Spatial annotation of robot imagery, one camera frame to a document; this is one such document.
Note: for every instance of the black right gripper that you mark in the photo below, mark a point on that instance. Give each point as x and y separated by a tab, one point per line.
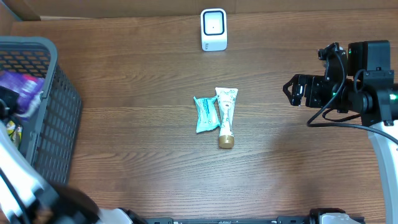
312	84

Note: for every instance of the white tube gold cap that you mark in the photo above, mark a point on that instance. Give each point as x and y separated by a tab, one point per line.
226	101

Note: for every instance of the teal wipes packet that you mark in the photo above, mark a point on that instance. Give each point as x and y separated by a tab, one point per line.
208	119

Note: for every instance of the purple pad package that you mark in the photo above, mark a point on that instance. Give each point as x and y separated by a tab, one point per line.
29	89

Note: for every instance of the green yellow snack packet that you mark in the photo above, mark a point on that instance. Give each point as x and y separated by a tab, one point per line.
15	133

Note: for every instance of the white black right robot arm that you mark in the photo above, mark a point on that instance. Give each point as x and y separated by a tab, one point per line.
357	91

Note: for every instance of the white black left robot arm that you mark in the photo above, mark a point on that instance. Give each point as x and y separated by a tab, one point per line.
24	192

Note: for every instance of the white barcode scanner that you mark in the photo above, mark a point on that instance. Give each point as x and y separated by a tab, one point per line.
214	33

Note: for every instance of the grey plastic basket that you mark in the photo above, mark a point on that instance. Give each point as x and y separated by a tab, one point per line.
49	135

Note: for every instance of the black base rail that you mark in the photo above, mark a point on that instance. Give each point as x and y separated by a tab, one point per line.
316	215

